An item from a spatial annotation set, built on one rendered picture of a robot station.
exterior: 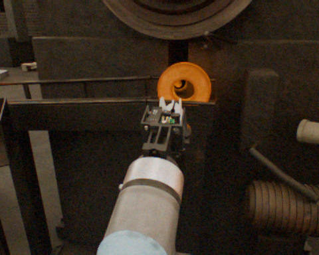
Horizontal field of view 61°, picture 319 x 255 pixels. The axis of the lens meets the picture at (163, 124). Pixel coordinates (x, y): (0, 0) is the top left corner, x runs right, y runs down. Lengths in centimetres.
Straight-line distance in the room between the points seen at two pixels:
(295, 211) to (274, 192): 6
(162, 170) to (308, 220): 47
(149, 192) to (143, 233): 6
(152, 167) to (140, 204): 6
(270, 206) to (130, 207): 45
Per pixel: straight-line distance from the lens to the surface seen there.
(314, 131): 74
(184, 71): 77
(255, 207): 74
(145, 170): 39
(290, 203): 75
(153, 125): 45
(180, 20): 72
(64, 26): 101
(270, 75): 76
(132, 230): 34
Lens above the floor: 94
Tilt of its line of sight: 22 degrees down
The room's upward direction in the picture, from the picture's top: straight up
